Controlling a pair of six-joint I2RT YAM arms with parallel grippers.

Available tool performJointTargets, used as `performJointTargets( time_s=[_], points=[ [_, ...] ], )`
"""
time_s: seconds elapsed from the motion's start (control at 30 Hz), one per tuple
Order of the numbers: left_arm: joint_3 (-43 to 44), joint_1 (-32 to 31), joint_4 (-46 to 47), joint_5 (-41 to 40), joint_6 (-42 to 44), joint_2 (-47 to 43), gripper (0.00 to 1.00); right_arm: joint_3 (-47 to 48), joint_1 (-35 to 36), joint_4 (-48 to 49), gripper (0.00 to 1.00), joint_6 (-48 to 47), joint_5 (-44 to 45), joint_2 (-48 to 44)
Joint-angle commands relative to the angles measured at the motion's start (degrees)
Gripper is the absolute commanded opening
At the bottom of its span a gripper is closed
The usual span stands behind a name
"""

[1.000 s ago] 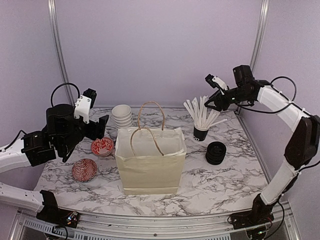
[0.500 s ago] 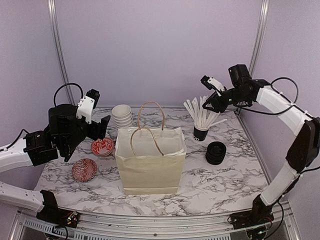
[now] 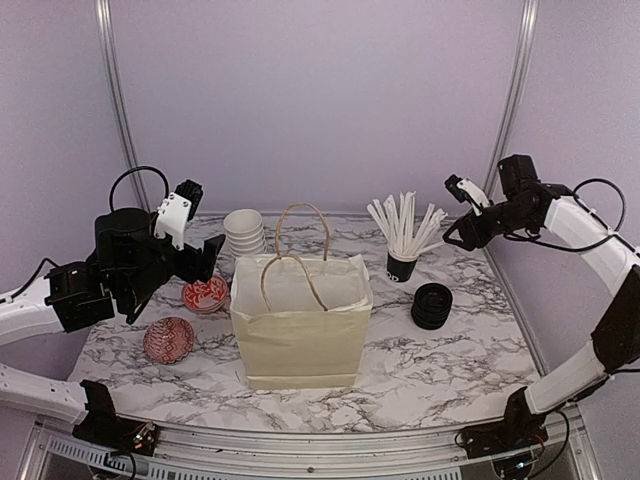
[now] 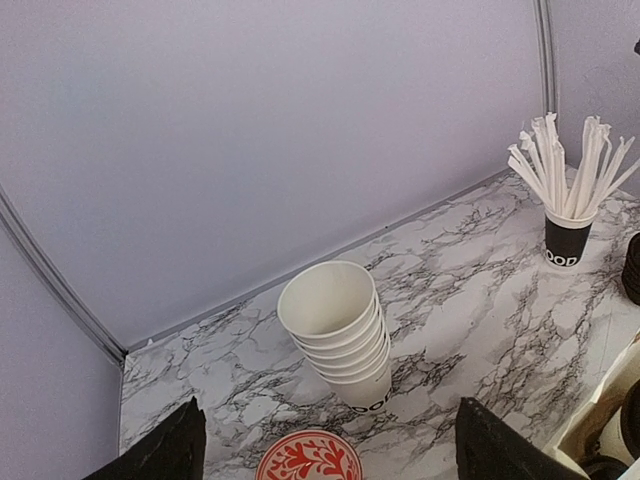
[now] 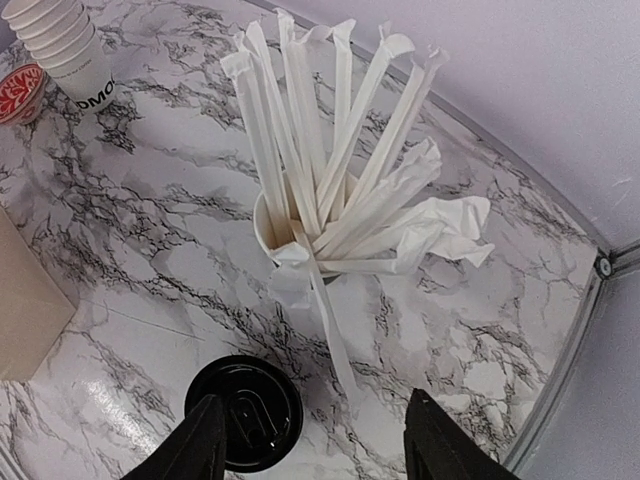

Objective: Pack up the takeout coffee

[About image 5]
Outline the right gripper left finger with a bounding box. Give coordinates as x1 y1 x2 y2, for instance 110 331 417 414
122 395 226 480

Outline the stack of black lids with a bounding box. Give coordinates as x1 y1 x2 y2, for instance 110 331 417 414
184 355 304 473

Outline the red floral ceramic bowl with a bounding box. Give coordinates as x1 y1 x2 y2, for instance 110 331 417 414
1 63 48 126

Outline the right aluminium frame post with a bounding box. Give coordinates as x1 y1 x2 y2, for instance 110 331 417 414
594 242 640 280

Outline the stack of white paper cups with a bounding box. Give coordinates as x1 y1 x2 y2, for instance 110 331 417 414
1 0 116 113

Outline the bundle of white wrapped straws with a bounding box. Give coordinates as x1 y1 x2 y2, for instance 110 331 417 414
219 8 496 314

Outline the brown paper takeout bag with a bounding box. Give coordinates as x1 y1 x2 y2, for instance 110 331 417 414
0 213 76 381

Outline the single white straw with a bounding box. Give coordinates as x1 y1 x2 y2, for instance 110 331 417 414
307 256 363 419

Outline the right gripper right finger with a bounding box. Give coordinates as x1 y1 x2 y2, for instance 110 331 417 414
404 388 518 480

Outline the black cup holding straws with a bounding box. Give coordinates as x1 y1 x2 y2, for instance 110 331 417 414
253 192 310 269

